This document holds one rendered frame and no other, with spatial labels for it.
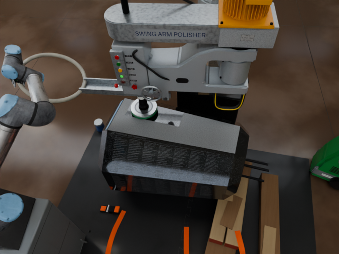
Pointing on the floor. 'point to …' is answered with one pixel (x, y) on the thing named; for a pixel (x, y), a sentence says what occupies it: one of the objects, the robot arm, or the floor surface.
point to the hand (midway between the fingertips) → (18, 84)
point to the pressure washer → (327, 163)
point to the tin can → (99, 125)
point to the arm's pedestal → (49, 232)
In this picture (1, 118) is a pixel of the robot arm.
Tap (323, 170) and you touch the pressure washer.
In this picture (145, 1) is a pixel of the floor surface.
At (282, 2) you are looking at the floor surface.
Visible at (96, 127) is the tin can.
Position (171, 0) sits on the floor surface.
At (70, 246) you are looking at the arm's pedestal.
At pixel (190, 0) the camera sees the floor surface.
